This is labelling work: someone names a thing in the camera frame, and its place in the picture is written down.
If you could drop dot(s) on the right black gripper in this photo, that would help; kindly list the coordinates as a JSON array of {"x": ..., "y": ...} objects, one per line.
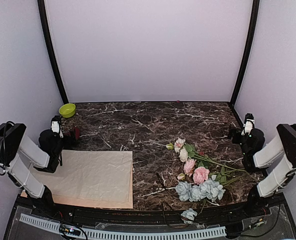
[{"x": 236, "y": 139}]

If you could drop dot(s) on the peach wrapping paper sheet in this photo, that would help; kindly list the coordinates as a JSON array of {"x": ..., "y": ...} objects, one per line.
[{"x": 92, "y": 179}]

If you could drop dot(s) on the pink fake flower stem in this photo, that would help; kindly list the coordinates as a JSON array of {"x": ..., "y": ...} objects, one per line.
[{"x": 199, "y": 170}]

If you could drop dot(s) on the white fake flower stem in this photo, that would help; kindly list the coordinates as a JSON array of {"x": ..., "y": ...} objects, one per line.
[{"x": 187, "y": 151}]

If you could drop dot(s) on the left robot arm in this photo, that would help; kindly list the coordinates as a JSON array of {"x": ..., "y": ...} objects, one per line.
[{"x": 19, "y": 155}]

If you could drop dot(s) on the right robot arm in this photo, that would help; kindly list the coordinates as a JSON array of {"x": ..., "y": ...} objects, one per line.
[{"x": 279, "y": 155}]

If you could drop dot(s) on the blue fake flower bunch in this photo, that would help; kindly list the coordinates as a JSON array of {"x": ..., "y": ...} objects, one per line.
[{"x": 211, "y": 189}]

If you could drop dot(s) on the single blue fake flower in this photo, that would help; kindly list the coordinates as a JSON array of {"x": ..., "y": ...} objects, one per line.
[{"x": 188, "y": 216}]

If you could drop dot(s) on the green plastic bowl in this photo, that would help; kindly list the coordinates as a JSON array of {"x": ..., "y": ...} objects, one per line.
[{"x": 67, "y": 110}]

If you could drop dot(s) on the small circuit board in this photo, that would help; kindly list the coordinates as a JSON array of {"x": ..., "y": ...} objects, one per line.
[{"x": 67, "y": 230}]

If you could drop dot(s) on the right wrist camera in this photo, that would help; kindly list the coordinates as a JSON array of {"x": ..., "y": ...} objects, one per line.
[{"x": 248, "y": 124}]

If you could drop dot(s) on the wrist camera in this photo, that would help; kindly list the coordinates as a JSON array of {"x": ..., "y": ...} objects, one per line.
[
  {"x": 56, "y": 125},
  {"x": 248, "y": 124}
]

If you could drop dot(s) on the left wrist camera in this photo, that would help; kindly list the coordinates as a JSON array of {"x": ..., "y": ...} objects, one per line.
[{"x": 56, "y": 125}]

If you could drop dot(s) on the white slotted cable duct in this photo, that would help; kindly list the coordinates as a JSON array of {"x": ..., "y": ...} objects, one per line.
[{"x": 122, "y": 232}]

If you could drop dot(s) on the left black frame post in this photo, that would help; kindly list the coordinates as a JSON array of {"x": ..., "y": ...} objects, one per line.
[{"x": 50, "y": 50}]

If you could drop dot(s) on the black frame post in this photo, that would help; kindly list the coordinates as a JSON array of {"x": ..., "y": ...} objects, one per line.
[
  {"x": 50, "y": 50},
  {"x": 246, "y": 52}
]

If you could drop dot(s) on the right black frame post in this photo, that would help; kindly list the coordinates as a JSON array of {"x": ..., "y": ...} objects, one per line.
[{"x": 246, "y": 52}]

